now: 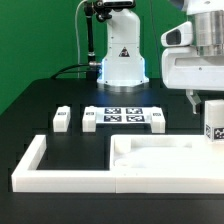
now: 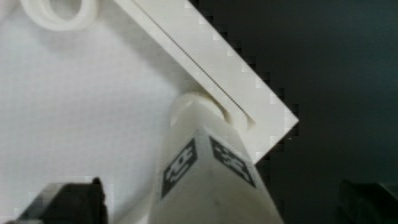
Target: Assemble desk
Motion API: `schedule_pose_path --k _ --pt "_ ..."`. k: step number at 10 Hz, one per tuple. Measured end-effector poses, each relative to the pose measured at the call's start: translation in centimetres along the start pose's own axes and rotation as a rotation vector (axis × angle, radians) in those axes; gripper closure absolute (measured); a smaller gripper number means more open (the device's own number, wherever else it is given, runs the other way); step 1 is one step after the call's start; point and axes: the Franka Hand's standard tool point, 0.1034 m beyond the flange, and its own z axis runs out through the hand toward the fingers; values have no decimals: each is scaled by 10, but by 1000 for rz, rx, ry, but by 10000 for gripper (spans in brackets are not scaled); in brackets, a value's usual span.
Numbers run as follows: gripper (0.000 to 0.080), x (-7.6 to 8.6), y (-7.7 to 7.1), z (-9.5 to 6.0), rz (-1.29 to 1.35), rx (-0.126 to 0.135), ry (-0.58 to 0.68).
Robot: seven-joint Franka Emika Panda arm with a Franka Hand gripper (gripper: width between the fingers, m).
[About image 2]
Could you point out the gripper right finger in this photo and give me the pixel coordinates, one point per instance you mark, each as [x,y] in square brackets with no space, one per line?
[368,203]

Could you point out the white desk top tray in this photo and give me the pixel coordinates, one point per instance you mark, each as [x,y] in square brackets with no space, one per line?
[101,58]

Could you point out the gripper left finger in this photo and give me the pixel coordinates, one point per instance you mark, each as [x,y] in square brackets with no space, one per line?
[68,204]

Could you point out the white leg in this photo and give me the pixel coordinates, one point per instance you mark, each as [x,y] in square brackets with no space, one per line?
[210,189]

